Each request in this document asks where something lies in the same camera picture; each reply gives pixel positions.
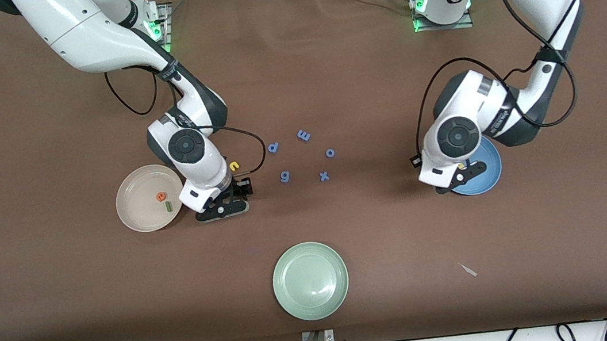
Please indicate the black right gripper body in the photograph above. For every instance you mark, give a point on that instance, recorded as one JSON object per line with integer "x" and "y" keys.
{"x": 236, "y": 190}

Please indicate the yellow foam letter c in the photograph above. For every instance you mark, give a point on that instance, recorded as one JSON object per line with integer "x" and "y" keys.
{"x": 234, "y": 163}

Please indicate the orange foam letter e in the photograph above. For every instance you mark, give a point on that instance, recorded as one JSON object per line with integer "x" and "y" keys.
{"x": 160, "y": 197}

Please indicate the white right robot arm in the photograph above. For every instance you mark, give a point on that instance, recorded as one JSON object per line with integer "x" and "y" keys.
{"x": 90, "y": 34}

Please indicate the blue foam letter g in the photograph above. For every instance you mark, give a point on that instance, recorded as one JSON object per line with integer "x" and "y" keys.
{"x": 285, "y": 179}

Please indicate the blue foam letter p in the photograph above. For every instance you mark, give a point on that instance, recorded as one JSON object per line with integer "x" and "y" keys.
{"x": 271, "y": 150}

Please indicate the blue round plate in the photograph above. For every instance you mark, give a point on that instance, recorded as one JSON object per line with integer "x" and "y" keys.
{"x": 486, "y": 174}

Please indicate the blue foam letter m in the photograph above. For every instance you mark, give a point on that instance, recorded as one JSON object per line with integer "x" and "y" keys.
{"x": 304, "y": 135}

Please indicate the blue foam letter x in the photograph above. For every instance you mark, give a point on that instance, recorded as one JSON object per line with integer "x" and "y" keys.
{"x": 324, "y": 176}

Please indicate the blue foam letter o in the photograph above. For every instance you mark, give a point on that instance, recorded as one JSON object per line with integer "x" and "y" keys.
{"x": 327, "y": 153}

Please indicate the beige round plate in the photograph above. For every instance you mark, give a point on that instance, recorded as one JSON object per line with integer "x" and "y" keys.
{"x": 140, "y": 205}

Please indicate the pale green round plate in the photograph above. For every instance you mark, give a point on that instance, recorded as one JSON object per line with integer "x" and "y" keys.
{"x": 310, "y": 281}

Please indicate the small white paper scrap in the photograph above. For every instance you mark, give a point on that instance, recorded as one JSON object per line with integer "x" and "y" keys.
{"x": 469, "y": 271}

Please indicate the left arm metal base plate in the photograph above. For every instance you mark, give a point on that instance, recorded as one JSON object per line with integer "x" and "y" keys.
{"x": 465, "y": 24}

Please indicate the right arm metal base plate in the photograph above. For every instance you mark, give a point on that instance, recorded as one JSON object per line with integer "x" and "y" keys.
{"x": 166, "y": 19}

